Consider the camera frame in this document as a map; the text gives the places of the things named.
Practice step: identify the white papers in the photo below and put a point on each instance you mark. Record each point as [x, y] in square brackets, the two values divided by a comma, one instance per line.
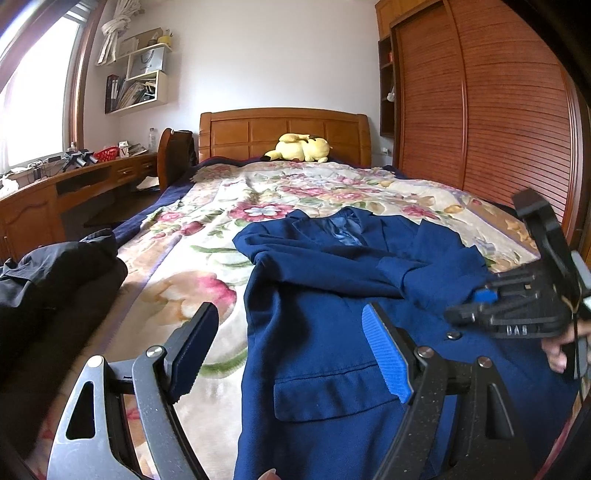
[147, 182]

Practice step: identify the black binders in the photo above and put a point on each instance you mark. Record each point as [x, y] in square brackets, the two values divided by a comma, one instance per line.
[112, 92]

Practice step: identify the clear plastic bottle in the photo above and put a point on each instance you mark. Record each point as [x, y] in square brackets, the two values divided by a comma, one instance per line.
[151, 139]

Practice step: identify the white wall shelf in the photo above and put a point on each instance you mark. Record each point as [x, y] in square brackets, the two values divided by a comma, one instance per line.
[161, 90]

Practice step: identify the wooden bed headboard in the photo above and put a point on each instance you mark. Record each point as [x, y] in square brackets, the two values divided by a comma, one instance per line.
[231, 134]

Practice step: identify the black clothes pile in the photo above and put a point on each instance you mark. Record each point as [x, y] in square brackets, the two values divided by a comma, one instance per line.
[55, 286]

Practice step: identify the floral blanket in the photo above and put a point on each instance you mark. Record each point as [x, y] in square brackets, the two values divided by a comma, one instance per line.
[207, 240]

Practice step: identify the yellow plush toy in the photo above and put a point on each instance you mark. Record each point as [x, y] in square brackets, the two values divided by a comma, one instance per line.
[300, 148]

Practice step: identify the yellow cup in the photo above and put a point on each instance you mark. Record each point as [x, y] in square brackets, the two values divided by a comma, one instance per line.
[165, 39]

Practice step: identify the person's left hand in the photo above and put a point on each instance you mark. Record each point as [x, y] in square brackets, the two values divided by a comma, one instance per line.
[268, 475]

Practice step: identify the black device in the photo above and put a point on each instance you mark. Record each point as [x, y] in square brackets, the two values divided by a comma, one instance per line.
[78, 159]

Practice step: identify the blue blazer jacket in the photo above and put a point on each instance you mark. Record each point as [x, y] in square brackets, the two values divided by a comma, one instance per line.
[323, 323]

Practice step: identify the small white figurine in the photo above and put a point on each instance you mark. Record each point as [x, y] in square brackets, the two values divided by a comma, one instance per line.
[390, 95]

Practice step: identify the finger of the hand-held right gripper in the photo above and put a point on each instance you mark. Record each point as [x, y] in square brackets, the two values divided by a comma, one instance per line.
[471, 314]
[485, 295]

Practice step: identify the red basket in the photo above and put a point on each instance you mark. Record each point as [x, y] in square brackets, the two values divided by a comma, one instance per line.
[106, 154]

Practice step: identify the person's right hand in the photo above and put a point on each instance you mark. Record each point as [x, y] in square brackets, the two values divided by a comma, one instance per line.
[561, 355]

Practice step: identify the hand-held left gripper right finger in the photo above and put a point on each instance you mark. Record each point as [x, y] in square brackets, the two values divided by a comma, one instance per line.
[388, 355]

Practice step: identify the window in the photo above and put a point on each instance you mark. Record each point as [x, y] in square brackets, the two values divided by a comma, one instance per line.
[37, 106]

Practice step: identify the white paper bag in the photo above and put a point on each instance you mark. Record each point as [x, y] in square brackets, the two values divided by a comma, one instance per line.
[145, 62]

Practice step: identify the wooden desk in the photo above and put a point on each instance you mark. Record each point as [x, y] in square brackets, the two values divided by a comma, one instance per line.
[27, 212]

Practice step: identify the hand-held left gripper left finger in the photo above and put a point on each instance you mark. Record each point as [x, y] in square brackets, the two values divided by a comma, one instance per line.
[198, 350]

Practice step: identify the white carton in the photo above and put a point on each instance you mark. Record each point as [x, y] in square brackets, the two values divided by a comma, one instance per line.
[124, 150]

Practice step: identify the wooden louvred wardrobe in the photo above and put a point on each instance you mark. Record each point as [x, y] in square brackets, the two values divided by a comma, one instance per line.
[485, 115]

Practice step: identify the tied beige curtain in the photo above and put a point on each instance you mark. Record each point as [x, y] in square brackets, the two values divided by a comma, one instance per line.
[113, 27]

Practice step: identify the wooden chair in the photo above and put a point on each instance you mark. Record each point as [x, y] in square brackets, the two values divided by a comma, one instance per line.
[168, 161]

